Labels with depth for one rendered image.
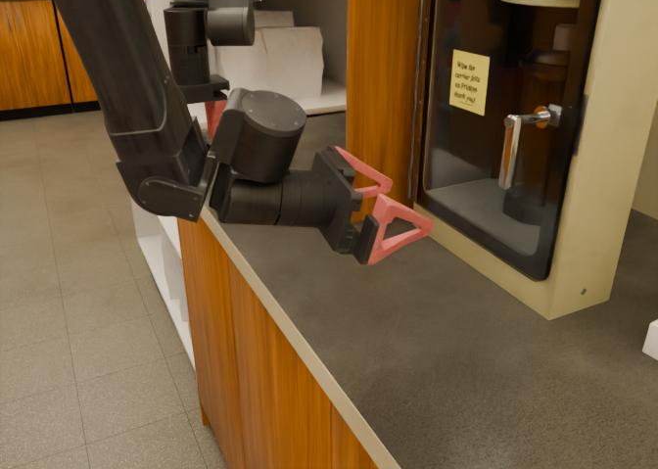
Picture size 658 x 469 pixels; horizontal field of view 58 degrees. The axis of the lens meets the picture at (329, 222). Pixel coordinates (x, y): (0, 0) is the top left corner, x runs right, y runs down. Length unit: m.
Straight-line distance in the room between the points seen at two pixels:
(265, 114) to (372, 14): 0.48
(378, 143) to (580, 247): 0.38
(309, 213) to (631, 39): 0.40
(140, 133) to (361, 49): 0.51
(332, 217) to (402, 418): 0.22
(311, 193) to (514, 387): 0.32
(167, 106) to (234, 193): 0.09
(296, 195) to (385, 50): 0.47
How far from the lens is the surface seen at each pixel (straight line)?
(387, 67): 0.98
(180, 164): 0.52
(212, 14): 0.90
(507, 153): 0.73
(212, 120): 0.96
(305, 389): 0.91
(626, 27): 0.73
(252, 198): 0.54
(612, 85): 0.74
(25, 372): 2.42
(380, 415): 0.66
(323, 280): 0.87
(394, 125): 1.02
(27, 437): 2.16
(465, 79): 0.86
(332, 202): 0.57
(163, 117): 0.51
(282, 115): 0.51
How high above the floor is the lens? 1.39
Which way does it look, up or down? 26 degrees down
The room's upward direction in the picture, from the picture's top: straight up
